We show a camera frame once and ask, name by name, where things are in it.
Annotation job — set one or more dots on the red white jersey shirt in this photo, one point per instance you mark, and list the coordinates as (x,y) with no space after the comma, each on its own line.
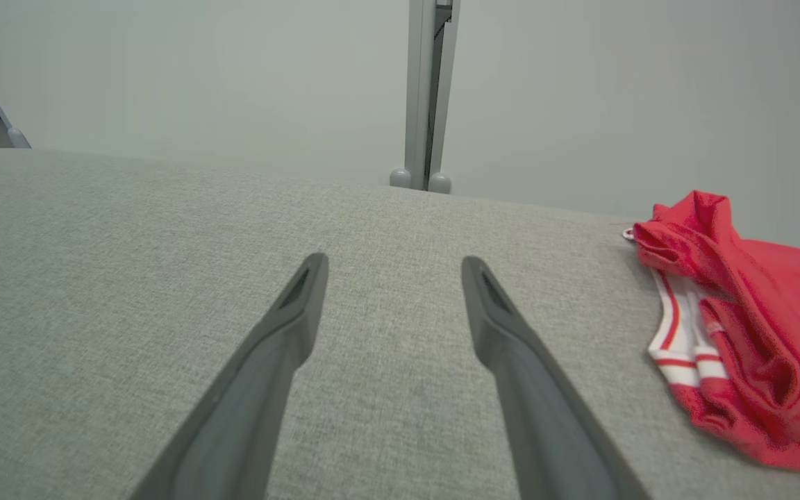
(775,312)

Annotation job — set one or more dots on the grey partition post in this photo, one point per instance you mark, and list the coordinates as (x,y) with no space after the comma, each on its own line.
(424,90)

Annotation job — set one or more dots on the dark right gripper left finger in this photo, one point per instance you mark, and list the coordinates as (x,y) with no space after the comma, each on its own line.
(254,389)

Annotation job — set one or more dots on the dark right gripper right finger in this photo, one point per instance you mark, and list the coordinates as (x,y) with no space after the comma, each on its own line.
(539,403)

